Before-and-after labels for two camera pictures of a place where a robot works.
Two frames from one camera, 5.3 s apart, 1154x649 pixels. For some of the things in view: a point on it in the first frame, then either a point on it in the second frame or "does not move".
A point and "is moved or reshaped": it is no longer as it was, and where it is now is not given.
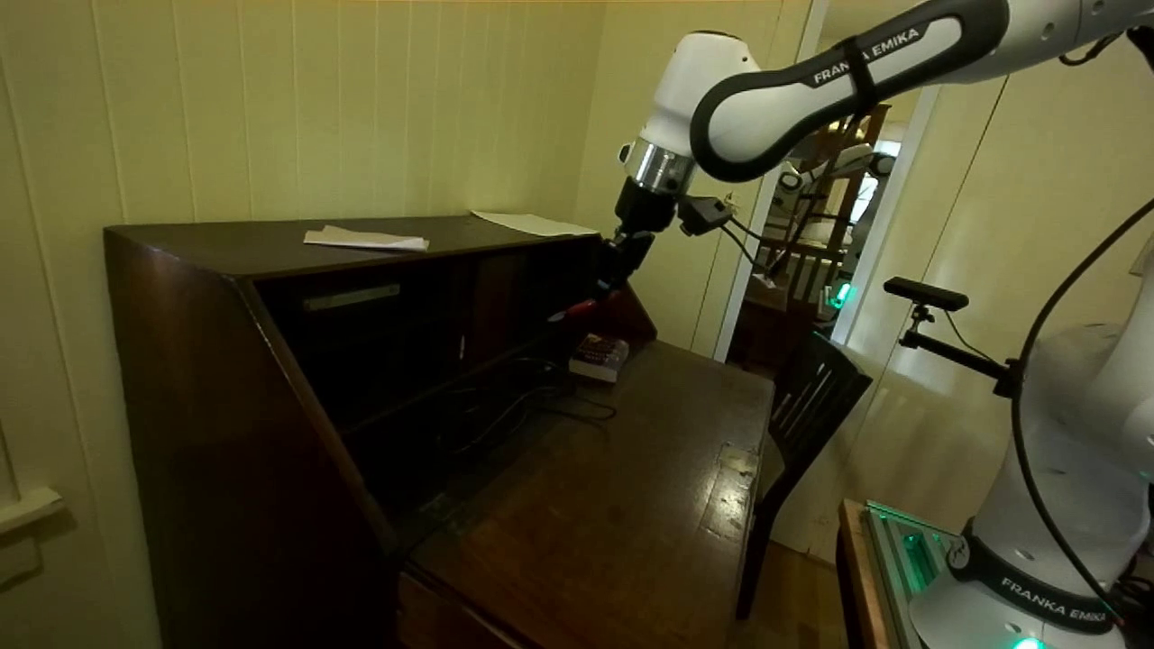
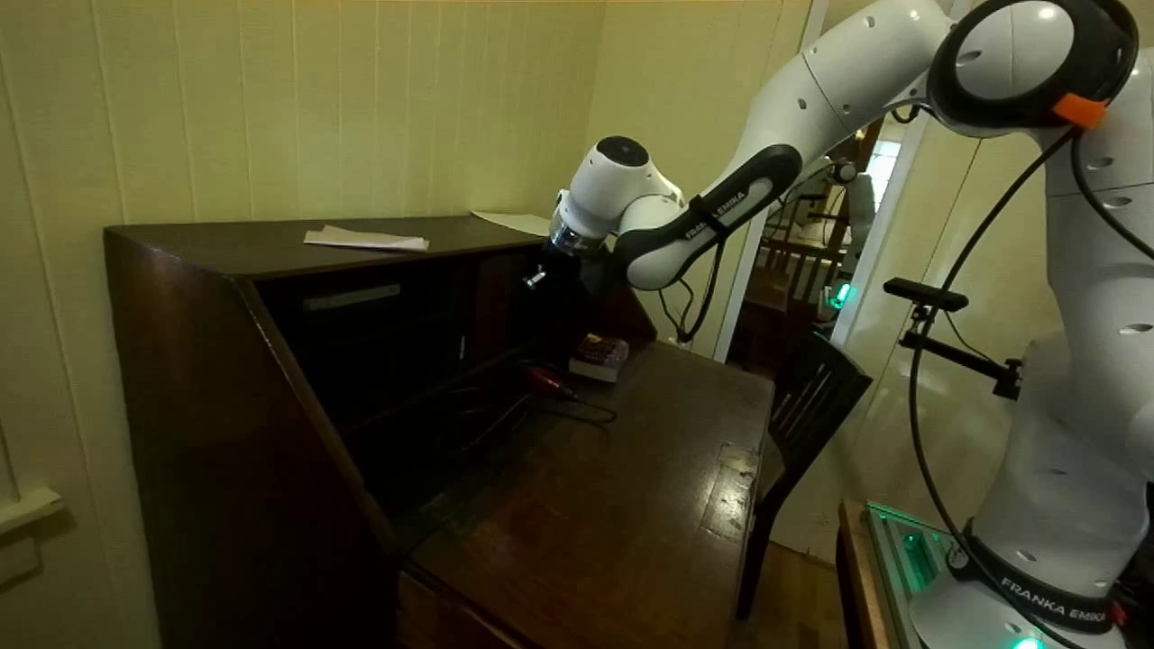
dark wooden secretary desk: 410,434 does not move
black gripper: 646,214 → 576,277
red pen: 576,307 is moved or reshaped
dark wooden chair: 815,389 does not move
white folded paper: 363,241 does not move
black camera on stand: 924,302 does not move
